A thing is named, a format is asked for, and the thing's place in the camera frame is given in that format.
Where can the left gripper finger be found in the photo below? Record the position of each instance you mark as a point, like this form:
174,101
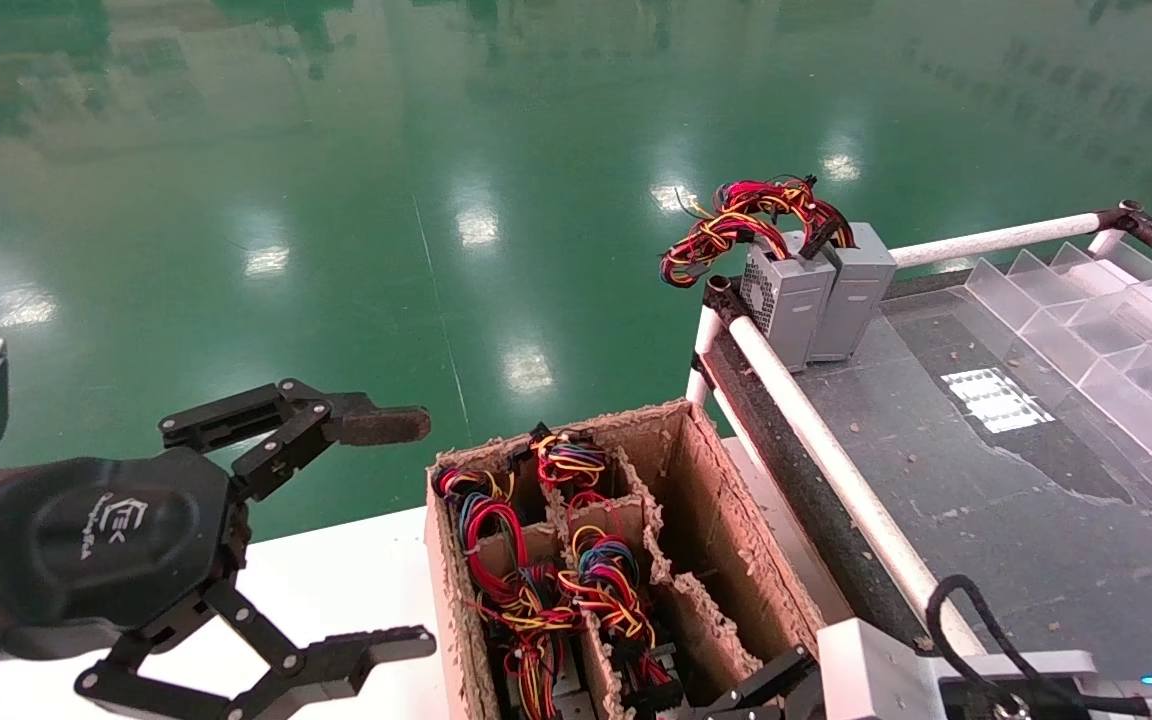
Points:
376,425
336,665

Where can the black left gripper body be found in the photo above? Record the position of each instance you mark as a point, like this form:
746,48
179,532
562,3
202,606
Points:
116,540

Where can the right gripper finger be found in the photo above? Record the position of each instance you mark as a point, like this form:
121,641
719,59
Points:
736,714
781,675

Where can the brown cardboard divider box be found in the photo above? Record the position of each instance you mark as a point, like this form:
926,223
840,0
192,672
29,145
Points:
726,540

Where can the black pipe joint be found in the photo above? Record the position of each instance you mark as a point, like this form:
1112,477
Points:
1131,218
726,298

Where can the clear acrylic divider tray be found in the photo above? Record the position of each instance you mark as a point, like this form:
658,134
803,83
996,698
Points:
1126,370

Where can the long white pipe rail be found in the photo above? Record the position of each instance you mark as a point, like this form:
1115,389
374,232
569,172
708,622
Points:
836,450

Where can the short white pipe post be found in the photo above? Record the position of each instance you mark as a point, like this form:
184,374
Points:
704,350

